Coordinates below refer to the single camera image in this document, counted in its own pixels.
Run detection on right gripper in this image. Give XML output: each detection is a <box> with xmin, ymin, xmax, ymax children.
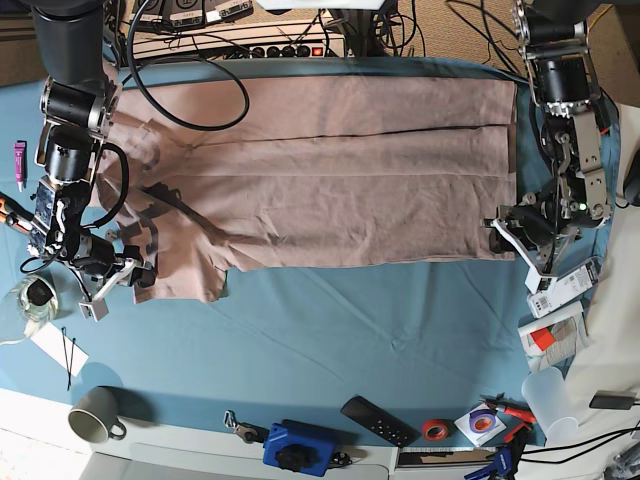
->
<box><xmin>67</xmin><ymin>234</ymin><xmax>156</xmax><ymax>300</ymax></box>

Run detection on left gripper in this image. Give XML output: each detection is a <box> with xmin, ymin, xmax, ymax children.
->
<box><xmin>482</xmin><ymin>200</ymin><xmax>583</xmax><ymax>273</ymax></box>

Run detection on pink T-shirt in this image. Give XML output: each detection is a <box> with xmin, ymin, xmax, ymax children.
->
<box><xmin>110</xmin><ymin>75</ymin><xmax>517</xmax><ymax>303</ymax></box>

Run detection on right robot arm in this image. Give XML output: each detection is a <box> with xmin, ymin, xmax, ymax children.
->
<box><xmin>28</xmin><ymin>1</ymin><xmax>155</xmax><ymax>293</ymax></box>

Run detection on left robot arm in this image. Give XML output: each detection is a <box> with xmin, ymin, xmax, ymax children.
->
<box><xmin>484</xmin><ymin>1</ymin><xmax>613</xmax><ymax>279</ymax></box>

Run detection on clear plastic screw box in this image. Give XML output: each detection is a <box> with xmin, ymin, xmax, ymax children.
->
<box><xmin>527</xmin><ymin>256</ymin><xmax>604</xmax><ymax>319</ymax></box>

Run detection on clear tape roll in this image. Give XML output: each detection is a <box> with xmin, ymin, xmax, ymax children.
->
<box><xmin>1</xmin><ymin>275</ymin><xmax>58</xmax><ymax>324</ymax></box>

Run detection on white paper card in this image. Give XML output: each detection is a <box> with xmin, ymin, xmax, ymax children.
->
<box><xmin>31</xmin><ymin>323</ymin><xmax>89</xmax><ymax>377</ymax></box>

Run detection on white paper booklet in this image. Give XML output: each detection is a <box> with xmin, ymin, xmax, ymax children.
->
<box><xmin>518</xmin><ymin>301</ymin><xmax>592</xmax><ymax>373</ymax></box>

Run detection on black computer mouse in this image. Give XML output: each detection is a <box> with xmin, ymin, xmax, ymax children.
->
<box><xmin>623</xmin><ymin>150</ymin><xmax>640</xmax><ymax>207</ymax></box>

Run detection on blue table cloth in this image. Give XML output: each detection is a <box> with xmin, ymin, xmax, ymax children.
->
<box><xmin>0</xmin><ymin>55</ymin><xmax>623</xmax><ymax>448</ymax></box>

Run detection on grey ceramic mug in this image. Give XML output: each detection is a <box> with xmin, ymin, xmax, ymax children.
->
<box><xmin>67</xmin><ymin>387</ymin><xmax>127</xmax><ymax>444</ymax></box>

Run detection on orange utility knife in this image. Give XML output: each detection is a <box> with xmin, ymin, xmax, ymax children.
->
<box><xmin>0</xmin><ymin>193</ymin><xmax>33</xmax><ymax>235</ymax></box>

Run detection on translucent plastic cup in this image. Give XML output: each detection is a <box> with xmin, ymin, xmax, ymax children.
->
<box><xmin>521</xmin><ymin>367</ymin><xmax>579</xmax><ymax>444</ymax></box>

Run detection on purple glue tube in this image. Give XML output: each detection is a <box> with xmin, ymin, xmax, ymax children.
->
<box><xmin>13</xmin><ymin>140</ymin><xmax>27</xmax><ymax>192</ymax></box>

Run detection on black phone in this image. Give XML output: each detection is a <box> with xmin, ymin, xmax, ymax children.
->
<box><xmin>589</xmin><ymin>390</ymin><xmax>639</xmax><ymax>411</ymax></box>

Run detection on red tape roll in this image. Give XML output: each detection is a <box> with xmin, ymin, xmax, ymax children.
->
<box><xmin>422</xmin><ymin>419</ymin><xmax>450</xmax><ymax>442</ymax></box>

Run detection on black remote control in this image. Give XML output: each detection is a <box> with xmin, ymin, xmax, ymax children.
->
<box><xmin>340</xmin><ymin>396</ymin><xmax>421</xmax><ymax>448</ymax></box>

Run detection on blue bar clamp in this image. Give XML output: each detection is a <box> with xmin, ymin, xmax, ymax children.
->
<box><xmin>464</xmin><ymin>428</ymin><xmax>530</xmax><ymax>480</ymax></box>

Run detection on white power strip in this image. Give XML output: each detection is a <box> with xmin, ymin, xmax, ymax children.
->
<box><xmin>133</xmin><ymin>19</ymin><xmax>349</xmax><ymax>60</ymax></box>

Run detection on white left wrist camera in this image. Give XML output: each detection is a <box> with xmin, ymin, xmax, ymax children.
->
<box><xmin>525</xmin><ymin>268</ymin><xmax>558</xmax><ymax>294</ymax></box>

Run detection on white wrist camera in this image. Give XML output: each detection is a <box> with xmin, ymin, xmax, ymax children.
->
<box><xmin>525</xmin><ymin>268</ymin><xmax>558</xmax><ymax>294</ymax></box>
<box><xmin>79</xmin><ymin>299</ymin><xmax>109</xmax><ymax>322</ymax></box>

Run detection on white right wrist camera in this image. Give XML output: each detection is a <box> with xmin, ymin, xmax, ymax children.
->
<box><xmin>79</xmin><ymin>299</ymin><xmax>109</xmax><ymax>322</ymax></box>

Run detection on black cable ties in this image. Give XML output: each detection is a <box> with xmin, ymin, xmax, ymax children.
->
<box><xmin>60</xmin><ymin>327</ymin><xmax>76</xmax><ymax>391</ymax></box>

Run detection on red handled pliers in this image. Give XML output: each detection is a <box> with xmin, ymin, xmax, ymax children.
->
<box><xmin>483</xmin><ymin>397</ymin><xmax>536</xmax><ymax>424</ymax></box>

